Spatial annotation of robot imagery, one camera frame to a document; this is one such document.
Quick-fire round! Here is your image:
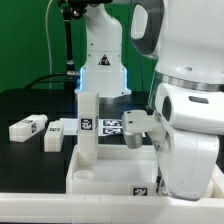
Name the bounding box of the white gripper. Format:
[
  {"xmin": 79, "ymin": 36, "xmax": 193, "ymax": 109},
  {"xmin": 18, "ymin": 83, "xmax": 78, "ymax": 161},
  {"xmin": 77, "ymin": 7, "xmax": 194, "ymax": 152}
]
[{"xmin": 147, "ymin": 128, "xmax": 220, "ymax": 201}]

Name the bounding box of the white desk top tray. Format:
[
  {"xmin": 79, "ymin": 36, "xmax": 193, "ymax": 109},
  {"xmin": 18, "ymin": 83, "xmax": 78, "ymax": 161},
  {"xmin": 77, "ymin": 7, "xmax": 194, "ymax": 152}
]
[{"xmin": 65, "ymin": 143, "xmax": 224, "ymax": 198}]

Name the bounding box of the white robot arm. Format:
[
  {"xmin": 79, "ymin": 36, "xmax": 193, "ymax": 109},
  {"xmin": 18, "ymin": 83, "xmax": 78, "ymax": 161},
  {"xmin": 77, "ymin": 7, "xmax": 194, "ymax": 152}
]
[{"xmin": 122, "ymin": 0, "xmax": 224, "ymax": 201}]

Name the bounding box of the white sheet with markers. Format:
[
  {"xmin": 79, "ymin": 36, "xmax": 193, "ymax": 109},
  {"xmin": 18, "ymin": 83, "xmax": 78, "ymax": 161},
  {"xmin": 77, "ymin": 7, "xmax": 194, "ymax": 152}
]
[{"xmin": 60, "ymin": 118, "xmax": 123, "ymax": 136}]

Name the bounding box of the white front fence bar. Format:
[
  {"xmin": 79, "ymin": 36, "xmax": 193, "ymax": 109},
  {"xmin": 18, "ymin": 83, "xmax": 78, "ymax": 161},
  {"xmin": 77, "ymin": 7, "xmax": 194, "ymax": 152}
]
[{"xmin": 0, "ymin": 193, "xmax": 224, "ymax": 224}]

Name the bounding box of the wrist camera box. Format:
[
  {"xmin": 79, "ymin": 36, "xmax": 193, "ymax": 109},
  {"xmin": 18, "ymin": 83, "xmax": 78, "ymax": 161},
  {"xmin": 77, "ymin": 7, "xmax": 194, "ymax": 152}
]
[{"xmin": 122, "ymin": 110, "xmax": 155, "ymax": 149}]

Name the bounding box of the black cable on table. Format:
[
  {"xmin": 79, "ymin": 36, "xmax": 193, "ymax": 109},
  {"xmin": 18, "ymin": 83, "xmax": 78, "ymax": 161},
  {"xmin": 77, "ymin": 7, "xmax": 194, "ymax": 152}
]
[{"xmin": 23, "ymin": 73, "xmax": 81, "ymax": 90}]

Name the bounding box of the black camera stand pole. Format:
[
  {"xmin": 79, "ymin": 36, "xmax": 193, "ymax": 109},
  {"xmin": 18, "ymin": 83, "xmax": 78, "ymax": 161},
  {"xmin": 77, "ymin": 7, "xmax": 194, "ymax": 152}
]
[{"xmin": 57, "ymin": 0, "xmax": 87, "ymax": 76}]

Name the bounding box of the white cable behind pole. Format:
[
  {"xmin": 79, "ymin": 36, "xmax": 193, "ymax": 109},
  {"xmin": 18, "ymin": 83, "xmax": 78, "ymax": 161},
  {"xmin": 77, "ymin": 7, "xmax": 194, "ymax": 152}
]
[{"xmin": 45, "ymin": 0, "xmax": 54, "ymax": 90}]

